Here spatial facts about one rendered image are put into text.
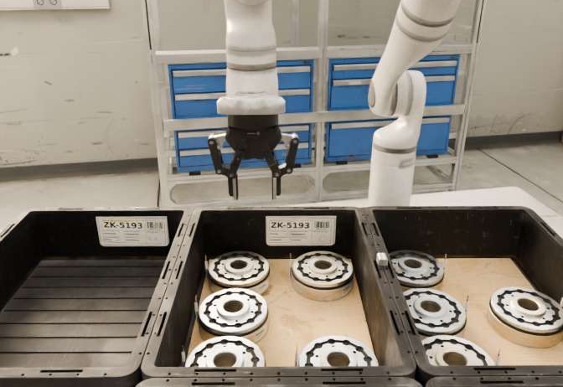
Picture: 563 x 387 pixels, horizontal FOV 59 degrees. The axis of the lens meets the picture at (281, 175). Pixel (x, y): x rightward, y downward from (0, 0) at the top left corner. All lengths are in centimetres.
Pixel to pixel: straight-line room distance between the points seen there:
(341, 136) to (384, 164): 168
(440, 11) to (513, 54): 327
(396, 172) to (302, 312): 40
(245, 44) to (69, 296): 50
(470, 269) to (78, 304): 67
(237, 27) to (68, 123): 290
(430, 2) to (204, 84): 181
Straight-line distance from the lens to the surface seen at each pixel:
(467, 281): 93
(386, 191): 108
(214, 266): 86
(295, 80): 258
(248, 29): 69
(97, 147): 356
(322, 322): 79
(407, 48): 90
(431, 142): 295
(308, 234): 91
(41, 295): 93
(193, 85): 253
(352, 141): 276
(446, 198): 153
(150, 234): 93
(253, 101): 66
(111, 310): 86
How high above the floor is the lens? 133
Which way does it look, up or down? 23 degrees down
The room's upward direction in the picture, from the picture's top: straight up
